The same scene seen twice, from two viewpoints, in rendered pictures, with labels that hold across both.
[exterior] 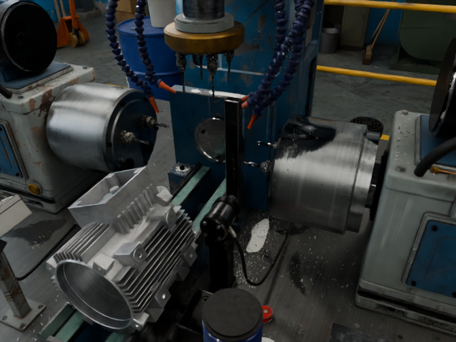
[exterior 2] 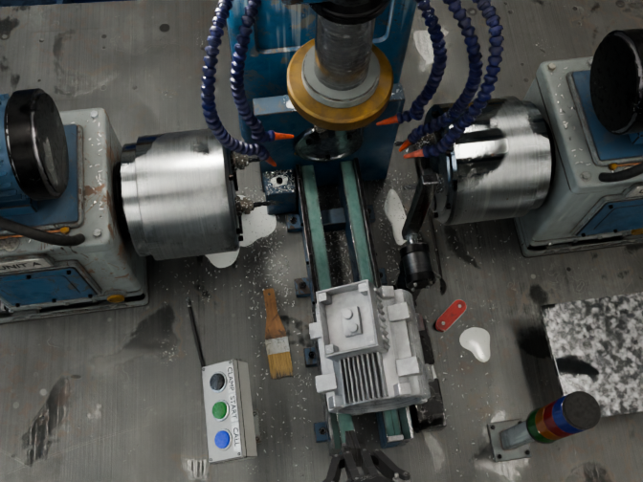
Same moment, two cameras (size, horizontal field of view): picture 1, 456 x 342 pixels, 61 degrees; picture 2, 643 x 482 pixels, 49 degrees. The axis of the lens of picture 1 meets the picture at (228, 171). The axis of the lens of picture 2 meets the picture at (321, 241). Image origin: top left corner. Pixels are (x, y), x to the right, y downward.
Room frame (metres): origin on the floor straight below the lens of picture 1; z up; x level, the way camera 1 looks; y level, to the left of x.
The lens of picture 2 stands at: (0.32, 0.46, 2.33)
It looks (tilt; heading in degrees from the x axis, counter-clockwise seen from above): 68 degrees down; 325
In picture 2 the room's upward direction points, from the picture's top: 4 degrees clockwise
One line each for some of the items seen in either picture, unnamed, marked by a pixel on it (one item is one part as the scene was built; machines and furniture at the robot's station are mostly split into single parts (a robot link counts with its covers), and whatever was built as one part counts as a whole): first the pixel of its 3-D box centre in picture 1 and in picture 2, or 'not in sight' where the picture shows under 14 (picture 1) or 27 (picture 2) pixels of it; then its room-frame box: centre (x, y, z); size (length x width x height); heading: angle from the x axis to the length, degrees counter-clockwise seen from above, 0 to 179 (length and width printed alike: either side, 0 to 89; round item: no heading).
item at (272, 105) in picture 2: (226, 144); (323, 128); (0.99, 0.00, 0.97); 0.30 x 0.11 x 0.34; 67
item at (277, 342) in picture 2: not in sight; (275, 332); (0.69, 0.31, 0.80); 0.21 x 0.05 x 0.01; 159
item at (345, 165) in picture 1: (334, 176); (493, 159); (0.72, -0.24, 1.04); 0.41 x 0.25 x 0.25; 67
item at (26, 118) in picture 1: (33, 129); (46, 221); (1.08, 0.61, 0.99); 0.35 x 0.31 x 0.37; 67
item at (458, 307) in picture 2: (253, 316); (451, 316); (0.52, -0.05, 0.81); 0.09 x 0.03 x 0.02; 104
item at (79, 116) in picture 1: (91, 127); (161, 197); (0.99, 0.39, 1.04); 0.37 x 0.25 x 0.25; 67
